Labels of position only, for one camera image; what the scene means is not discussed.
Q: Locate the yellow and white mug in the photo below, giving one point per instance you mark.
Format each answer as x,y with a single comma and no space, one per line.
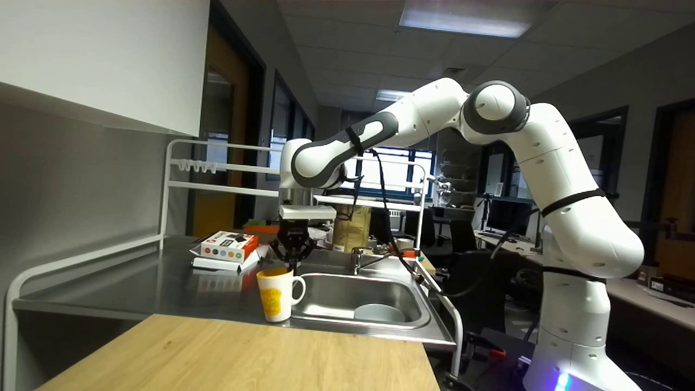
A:
279,290

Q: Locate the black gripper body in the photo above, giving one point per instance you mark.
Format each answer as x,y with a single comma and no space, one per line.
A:
294,235

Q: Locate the white upper cabinet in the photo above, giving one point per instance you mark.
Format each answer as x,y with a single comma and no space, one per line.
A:
118,64

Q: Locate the steel faucet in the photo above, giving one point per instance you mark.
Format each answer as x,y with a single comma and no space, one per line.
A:
364,260

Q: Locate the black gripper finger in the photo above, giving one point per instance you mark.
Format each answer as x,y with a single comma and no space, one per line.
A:
306,251
281,252

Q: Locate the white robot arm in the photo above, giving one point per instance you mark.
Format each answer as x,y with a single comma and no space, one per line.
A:
585,243

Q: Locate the colourful white box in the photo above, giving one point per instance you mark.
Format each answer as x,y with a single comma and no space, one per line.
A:
228,246

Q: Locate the light blue bowl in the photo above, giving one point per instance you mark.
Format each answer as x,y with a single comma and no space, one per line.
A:
383,314

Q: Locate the brown paper bag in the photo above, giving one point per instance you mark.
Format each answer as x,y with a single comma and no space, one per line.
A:
352,226

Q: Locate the ceiling light panel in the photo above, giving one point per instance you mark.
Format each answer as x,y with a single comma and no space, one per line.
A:
483,18

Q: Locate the white metal rail frame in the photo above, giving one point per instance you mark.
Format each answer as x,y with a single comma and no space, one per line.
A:
154,274

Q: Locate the stainless steel sink basin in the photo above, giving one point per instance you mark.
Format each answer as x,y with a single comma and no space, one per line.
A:
332,298

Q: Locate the white flat box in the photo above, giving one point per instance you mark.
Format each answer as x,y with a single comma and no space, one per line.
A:
205,262

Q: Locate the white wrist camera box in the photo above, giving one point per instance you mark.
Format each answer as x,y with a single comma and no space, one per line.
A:
306,213

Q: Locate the orange object on counter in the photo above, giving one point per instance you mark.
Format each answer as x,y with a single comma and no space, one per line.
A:
264,231

